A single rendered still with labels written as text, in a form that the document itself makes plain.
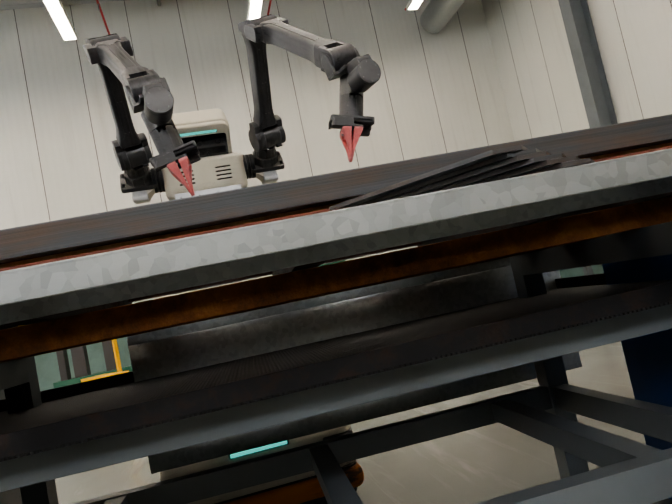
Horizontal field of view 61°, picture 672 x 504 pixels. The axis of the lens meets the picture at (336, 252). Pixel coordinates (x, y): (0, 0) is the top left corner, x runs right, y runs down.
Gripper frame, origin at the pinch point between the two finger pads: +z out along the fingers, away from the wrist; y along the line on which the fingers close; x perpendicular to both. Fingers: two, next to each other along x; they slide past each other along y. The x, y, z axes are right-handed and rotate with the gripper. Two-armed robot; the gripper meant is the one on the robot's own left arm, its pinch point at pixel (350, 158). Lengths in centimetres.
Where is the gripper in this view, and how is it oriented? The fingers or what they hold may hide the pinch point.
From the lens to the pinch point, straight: 135.3
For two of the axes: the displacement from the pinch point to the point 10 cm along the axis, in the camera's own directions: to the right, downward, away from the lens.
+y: 9.9, 0.3, 1.1
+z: -0.1, 9.9, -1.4
